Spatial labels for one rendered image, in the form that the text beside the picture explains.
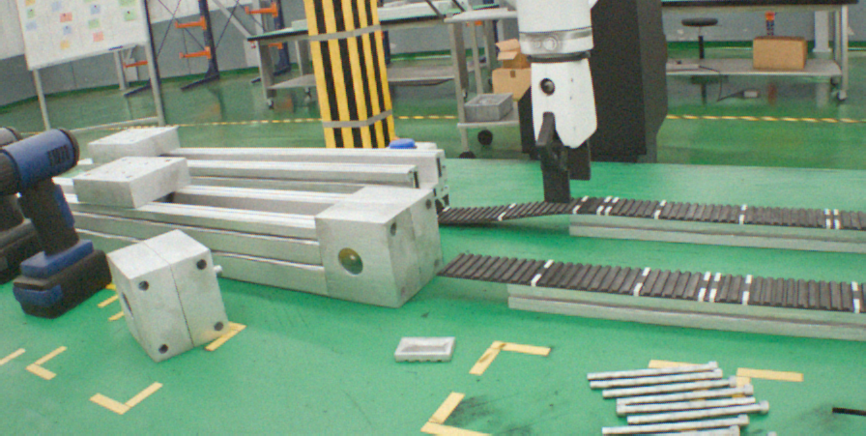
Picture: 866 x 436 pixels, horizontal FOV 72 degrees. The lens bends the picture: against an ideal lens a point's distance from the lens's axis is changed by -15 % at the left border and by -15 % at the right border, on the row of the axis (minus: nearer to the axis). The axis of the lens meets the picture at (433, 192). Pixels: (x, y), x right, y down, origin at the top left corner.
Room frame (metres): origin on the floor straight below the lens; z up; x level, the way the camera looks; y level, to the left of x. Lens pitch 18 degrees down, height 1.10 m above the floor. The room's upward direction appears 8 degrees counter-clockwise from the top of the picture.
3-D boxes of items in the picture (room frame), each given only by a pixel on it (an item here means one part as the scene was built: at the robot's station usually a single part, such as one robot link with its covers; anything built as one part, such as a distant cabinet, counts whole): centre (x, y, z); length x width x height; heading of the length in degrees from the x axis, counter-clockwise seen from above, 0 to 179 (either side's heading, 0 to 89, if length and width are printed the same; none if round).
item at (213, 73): (10.81, 3.50, 1.10); 3.30 x 0.90 x 2.20; 60
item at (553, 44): (0.78, -0.16, 1.01); 0.09 x 0.08 x 0.03; 149
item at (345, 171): (1.09, 0.35, 0.82); 0.80 x 0.10 x 0.09; 59
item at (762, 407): (0.38, -0.17, 0.78); 0.11 x 0.01 x 0.01; 78
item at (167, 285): (0.64, 0.28, 0.83); 0.11 x 0.10 x 0.10; 128
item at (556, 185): (0.74, -0.14, 0.86); 0.03 x 0.03 x 0.07; 59
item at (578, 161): (0.83, -0.19, 0.86); 0.03 x 0.03 x 0.07; 59
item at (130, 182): (0.93, 0.44, 0.87); 0.16 x 0.11 x 0.07; 59
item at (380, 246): (0.71, 0.06, 0.83); 0.12 x 0.09 x 0.10; 149
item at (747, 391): (0.40, -0.17, 0.78); 0.11 x 0.01 x 0.01; 78
